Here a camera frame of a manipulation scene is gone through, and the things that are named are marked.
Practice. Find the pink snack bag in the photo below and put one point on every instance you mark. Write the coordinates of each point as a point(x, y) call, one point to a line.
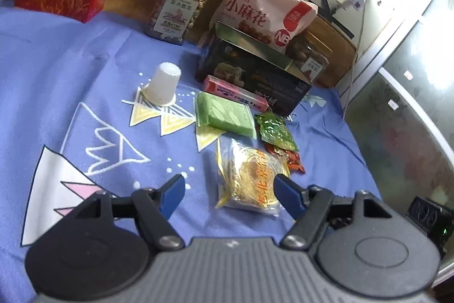
point(248, 1)

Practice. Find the blue printed blanket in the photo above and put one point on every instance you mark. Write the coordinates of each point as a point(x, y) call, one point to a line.
point(53, 75)

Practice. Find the grey patterned wardrobe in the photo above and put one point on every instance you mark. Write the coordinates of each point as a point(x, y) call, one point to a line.
point(408, 93)

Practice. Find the pink candy box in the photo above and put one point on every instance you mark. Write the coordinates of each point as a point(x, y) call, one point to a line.
point(230, 91)

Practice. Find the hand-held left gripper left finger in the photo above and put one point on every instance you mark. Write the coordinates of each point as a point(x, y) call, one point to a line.
point(173, 191)

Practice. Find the red snack packet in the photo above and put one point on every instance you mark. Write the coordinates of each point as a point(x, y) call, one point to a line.
point(292, 161)

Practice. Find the tall nut jar gold lid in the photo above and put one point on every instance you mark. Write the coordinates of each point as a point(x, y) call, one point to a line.
point(173, 8)

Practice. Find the gold mooncake packet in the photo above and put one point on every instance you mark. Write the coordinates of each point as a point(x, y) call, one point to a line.
point(248, 175)

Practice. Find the plain green snack packet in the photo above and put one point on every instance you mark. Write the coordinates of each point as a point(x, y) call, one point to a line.
point(223, 113)

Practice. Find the short nut jar gold lid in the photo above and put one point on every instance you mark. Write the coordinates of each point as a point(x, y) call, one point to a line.
point(312, 58)

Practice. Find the white paper cup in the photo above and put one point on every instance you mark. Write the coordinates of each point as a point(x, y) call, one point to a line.
point(161, 84)

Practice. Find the green patterned snack packet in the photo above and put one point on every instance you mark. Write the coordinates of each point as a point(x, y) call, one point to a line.
point(276, 132)

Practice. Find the black power strip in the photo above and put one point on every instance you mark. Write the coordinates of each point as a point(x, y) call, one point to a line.
point(425, 221)

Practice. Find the black tin box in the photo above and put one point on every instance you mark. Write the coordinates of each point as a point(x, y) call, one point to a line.
point(255, 83)

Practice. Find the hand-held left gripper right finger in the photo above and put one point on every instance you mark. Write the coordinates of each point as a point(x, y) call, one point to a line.
point(287, 193)

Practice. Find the black tape strip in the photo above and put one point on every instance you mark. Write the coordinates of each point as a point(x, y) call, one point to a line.
point(340, 27)
point(325, 1)

